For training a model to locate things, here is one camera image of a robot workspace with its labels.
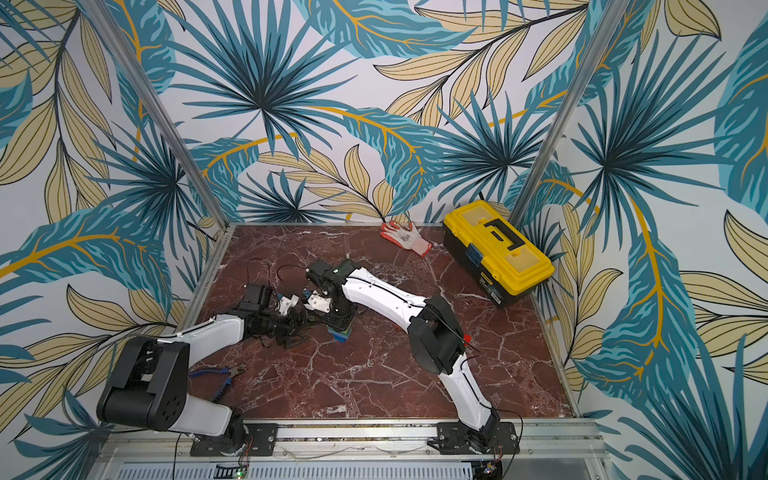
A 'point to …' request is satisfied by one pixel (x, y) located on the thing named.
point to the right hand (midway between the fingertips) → (342, 321)
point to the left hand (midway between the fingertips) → (316, 331)
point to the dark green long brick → (346, 332)
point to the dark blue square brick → (338, 337)
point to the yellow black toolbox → (492, 255)
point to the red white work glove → (407, 239)
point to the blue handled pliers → (230, 371)
